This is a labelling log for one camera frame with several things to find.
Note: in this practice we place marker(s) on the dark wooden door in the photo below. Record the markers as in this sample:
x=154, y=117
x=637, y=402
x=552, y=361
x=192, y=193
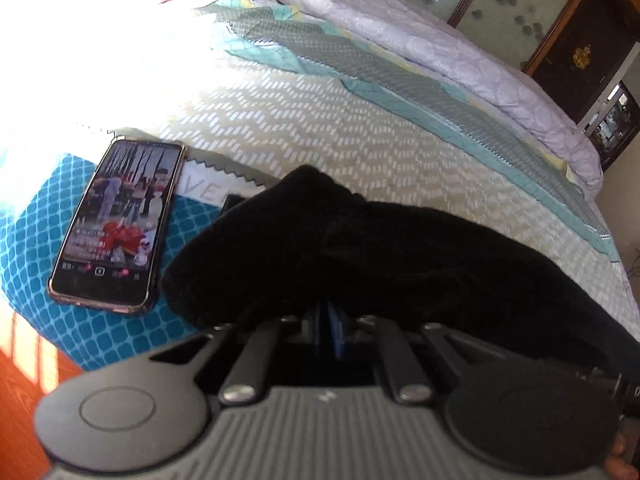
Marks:
x=590, y=25

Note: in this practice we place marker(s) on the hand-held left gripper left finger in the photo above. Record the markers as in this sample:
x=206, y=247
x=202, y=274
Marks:
x=319, y=334

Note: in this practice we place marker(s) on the glass display cabinet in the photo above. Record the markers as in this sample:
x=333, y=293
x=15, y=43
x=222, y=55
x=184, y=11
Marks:
x=612, y=120

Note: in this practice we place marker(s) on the black pants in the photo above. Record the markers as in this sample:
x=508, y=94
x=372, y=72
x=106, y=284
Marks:
x=400, y=260

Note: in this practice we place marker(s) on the person's right hand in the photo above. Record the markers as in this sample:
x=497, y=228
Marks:
x=619, y=452

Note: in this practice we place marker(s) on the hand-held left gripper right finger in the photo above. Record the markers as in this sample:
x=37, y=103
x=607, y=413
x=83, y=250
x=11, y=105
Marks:
x=339, y=332

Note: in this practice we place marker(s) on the lavender quilt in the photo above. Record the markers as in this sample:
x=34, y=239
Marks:
x=450, y=45

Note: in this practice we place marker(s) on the smartphone in clear case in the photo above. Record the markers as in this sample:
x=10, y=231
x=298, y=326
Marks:
x=115, y=220

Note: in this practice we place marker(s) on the patterned teal bed sheet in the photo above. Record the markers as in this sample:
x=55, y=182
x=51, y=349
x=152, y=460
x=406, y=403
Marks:
x=300, y=110

